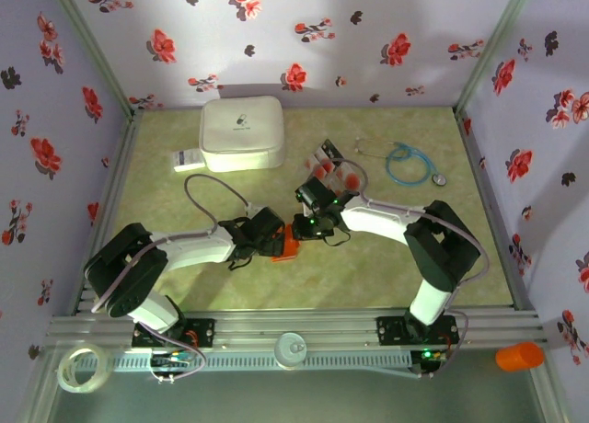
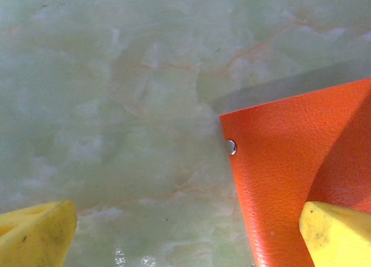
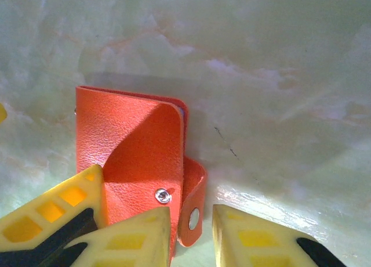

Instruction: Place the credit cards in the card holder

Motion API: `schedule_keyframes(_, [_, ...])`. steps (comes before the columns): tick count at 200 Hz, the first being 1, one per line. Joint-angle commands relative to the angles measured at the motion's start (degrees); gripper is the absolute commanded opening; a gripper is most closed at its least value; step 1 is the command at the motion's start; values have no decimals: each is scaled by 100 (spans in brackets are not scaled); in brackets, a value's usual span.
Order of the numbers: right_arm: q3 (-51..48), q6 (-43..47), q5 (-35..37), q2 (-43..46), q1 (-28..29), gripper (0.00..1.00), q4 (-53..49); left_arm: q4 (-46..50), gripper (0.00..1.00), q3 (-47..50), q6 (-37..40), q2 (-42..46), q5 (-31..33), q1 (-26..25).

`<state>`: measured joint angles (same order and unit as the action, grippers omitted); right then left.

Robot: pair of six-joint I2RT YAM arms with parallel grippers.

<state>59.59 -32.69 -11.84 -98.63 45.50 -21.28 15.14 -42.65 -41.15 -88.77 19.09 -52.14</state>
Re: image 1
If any white april credit card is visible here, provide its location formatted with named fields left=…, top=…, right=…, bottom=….
left=306, top=158, right=329, bottom=180
left=315, top=151, right=337, bottom=174
left=338, top=163, right=364, bottom=192

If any black VIP credit card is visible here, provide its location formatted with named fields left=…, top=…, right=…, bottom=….
left=317, top=138, right=346, bottom=160

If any white round jar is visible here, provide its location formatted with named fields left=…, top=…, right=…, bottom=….
left=272, top=331, right=308, bottom=372

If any white zipped medicine pouch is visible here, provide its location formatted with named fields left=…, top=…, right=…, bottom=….
left=198, top=95, right=286, bottom=174

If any small white medicine box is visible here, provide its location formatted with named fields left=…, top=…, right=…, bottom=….
left=171, top=148, right=207, bottom=174

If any blue stethoscope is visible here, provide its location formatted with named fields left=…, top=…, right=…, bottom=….
left=352, top=136, right=449, bottom=188

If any white plastic container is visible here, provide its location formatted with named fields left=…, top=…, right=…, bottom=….
left=149, top=349, right=197, bottom=383

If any clear tape roll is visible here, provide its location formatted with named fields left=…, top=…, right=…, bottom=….
left=56, top=342, right=114, bottom=394

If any orange pill bottle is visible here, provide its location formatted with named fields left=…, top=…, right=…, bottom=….
left=494, top=341, right=546, bottom=373

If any aluminium mounting rail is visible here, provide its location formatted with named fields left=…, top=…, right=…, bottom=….
left=44, top=305, right=549, bottom=350

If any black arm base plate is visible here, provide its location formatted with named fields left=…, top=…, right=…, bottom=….
left=375, top=314, right=460, bottom=347
left=131, top=317, right=217, bottom=349

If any white slotted cable duct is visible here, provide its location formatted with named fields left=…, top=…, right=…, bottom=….
left=110, top=351, right=414, bottom=374

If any aluminium side rail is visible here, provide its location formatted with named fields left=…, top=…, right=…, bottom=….
left=73, top=109, right=144, bottom=316
left=455, top=108, right=537, bottom=312

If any electronics board with wires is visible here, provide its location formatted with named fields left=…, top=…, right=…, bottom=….
left=411, top=348, right=455, bottom=381

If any aluminium corner post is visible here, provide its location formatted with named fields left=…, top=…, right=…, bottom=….
left=455, top=0, right=537, bottom=114
left=45, top=0, right=142, bottom=120

